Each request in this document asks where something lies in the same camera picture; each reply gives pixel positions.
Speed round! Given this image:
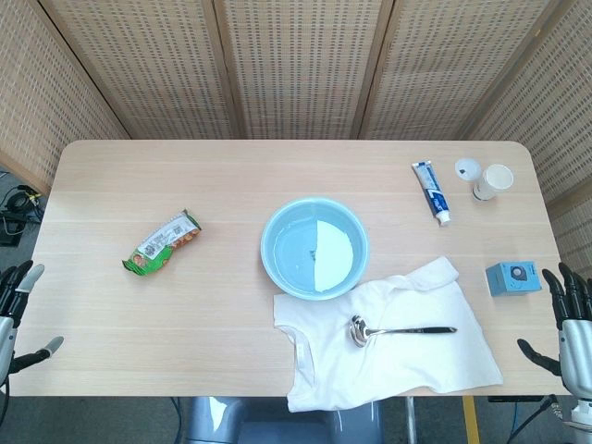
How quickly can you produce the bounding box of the thin black floor cable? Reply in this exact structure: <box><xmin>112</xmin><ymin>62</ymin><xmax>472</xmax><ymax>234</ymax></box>
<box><xmin>169</xmin><ymin>397</ymin><xmax>185</xmax><ymax>444</ymax></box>

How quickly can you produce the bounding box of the blue white toothpaste tube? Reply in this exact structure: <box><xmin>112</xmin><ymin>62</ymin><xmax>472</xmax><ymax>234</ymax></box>
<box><xmin>412</xmin><ymin>160</ymin><xmax>452</xmax><ymax>227</ymax></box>

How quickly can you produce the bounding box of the metal ladle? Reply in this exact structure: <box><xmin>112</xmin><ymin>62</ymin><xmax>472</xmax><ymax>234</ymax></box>
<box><xmin>349</xmin><ymin>314</ymin><xmax>459</xmax><ymax>348</ymax></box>

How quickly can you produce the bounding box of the white paper cup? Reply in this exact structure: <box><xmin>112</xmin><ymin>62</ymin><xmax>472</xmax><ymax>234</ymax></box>
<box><xmin>472</xmin><ymin>163</ymin><xmax>515</xmax><ymax>203</ymax></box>

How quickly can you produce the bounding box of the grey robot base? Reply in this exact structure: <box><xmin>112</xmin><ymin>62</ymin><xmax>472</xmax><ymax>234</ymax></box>
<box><xmin>184</xmin><ymin>396</ymin><xmax>385</xmax><ymax>444</ymax></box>

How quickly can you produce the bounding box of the light blue bowl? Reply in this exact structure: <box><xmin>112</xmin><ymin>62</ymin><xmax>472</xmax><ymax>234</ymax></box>
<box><xmin>260</xmin><ymin>197</ymin><xmax>371</xmax><ymax>301</ymax></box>

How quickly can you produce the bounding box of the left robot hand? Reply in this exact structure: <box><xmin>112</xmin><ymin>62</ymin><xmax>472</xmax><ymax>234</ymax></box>
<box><xmin>0</xmin><ymin>260</ymin><xmax>65</xmax><ymax>385</ymax></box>

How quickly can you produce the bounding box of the wooden folding screen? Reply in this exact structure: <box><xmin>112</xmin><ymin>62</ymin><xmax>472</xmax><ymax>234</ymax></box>
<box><xmin>0</xmin><ymin>0</ymin><xmax>592</xmax><ymax>278</ymax></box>

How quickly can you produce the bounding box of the white cloth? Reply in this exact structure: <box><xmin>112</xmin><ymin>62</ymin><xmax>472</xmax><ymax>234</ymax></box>
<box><xmin>272</xmin><ymin>255</ymin><xmax>504</xmax><ymax>413</ymax></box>

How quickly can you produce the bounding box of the grey metal table leg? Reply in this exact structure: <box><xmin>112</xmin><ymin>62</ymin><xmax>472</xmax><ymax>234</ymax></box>
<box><xmin>403</xmin><ymin>396</ymin><xmax>418</xmax><ymax>444</ymax></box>

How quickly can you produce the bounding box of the white plastic lid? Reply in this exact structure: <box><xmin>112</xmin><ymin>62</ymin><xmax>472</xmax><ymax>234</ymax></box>
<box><xmin>454</xmin><ymin>157</ymin><xmax>482</xmax><ymax>182</ymax></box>

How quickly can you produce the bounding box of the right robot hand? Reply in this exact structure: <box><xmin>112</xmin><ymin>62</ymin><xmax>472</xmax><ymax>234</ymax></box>
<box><xmin>516</xmin><ymin>262</ymin><xmax>592</xmax><ymax>397</ymax></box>

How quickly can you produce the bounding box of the black floor equipment with cables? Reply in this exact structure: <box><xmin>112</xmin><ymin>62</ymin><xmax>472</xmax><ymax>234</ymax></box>
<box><xmin>0</xmin><ymin>169</ymin><xmax>45</xmax><ymax>246</ymax></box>

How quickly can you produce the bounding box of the small blue box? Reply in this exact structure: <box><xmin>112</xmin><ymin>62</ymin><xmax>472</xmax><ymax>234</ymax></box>
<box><xmin>485</xmin><ymin>261</ymin><xmax>542</xmax><ymax>298</ymax></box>

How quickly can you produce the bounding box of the green snack packet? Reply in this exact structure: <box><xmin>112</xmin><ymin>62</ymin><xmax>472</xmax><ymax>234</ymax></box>
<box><xmin>121</xmin><ymin>208</ymin><xmax>204</xmax><ymax>278</ymax></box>

